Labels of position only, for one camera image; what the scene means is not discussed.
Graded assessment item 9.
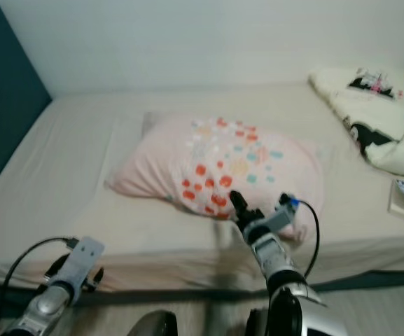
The pink pillow with coloured dots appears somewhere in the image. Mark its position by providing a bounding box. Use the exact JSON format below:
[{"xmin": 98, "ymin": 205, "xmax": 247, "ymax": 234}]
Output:
[{"xmin": 105, "ymin": 111, "xmax": 326, "ymax": 243}]

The cream cartoon print blanket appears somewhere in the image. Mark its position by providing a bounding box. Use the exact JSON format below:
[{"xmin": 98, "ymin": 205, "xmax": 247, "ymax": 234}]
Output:
[{"xmin": 309, "ymin": 66, "xmax": 404, "ymax": 184}]

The black left robot leg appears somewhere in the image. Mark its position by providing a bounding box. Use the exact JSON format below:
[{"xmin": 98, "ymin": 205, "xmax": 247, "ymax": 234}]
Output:
[{"xmin": 128, "ymin": 310, "xmax": 179, "ymax": 336}]

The blue upholstered headboard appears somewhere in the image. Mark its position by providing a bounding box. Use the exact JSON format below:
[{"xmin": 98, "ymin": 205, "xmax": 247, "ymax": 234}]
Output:
[{"xmin": 0, "ymin": 0, "xmax": 53, "ymax": 211}]

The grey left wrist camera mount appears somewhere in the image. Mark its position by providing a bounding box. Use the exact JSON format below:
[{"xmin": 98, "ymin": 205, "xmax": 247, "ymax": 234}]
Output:
[{"xmin": 51, "ymin": 237, "xmax": 106, "ymax": 291}]

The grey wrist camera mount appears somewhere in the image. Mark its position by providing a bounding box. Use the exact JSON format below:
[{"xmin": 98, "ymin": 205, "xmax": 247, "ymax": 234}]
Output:
[
  {"xmin": 51, "ymin": 237, "xmax": 106, "ymax": 291},
  {"xmin": 247, "ymin": 192, "xmax": 300, "ymax": 246}
]

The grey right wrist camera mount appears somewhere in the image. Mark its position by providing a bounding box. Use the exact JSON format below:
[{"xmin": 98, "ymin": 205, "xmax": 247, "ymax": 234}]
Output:
[{"xmin": 247, "ymin": 192, "xmax": 300, "ymax": 246}]

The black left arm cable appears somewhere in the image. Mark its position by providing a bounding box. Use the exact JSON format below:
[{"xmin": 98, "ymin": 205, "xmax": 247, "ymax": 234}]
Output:
[{"xmin": 6, "ymin": 237, "xmax": 81, "ymax": 330}]

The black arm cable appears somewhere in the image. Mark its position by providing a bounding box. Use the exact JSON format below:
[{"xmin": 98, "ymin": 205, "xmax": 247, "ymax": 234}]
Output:
[
  {"xmin": 289, "ymin": 199, "xmax": 321, "ymax": 282},
  {"xmin": 6, "ymin": 237, "xmax": 81, "ymax": 330}
]

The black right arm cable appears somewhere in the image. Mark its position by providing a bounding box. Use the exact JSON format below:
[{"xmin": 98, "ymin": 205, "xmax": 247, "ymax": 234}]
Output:
[{"xmin": 289, "ymin": 199, "xmax": 321, "ymax": 282}]

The dark bed frame base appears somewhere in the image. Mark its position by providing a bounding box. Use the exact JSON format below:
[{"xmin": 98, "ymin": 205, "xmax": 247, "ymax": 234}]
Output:
[{"xmin": 0, "ymin": 269, "xmax": 404, "ymax": 316}]

